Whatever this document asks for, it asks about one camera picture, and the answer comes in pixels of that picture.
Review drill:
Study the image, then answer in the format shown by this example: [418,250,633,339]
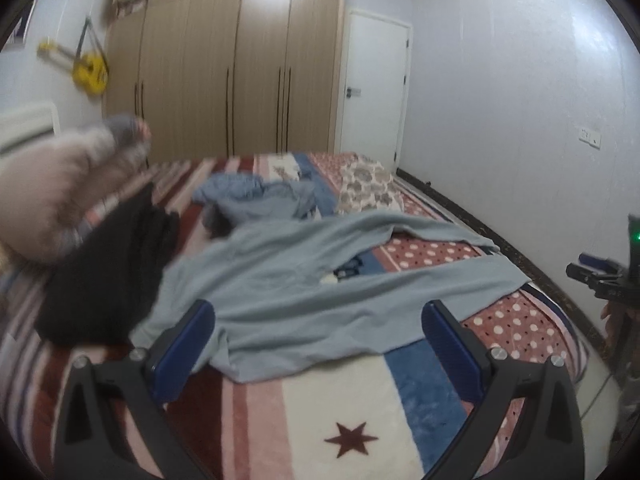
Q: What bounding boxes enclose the light blue pants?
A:
[130,210,527,384]

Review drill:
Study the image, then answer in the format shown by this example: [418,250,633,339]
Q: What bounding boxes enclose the black garment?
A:
[35,183,180,347]

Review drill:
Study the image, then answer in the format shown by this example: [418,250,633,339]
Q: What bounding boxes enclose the patterned plush bed blanket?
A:
[1,154,588,479]

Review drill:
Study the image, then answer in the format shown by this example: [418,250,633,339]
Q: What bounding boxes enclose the brown patterned pillow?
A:
[335,156,404,214]

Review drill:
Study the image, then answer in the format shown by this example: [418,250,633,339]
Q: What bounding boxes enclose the blue denim garment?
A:
[192,174,336,229]

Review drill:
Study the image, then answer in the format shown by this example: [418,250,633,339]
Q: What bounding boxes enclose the white door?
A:
[338,9,412,171]

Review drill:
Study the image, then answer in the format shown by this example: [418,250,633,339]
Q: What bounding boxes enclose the yellow toy guitar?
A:
[38,16,110,96]

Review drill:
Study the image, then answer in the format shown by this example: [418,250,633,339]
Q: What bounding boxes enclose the wooden wardrobe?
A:
[103,0,344,162]

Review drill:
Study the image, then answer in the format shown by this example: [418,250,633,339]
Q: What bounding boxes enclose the wall power socket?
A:
[578,127,602,150]

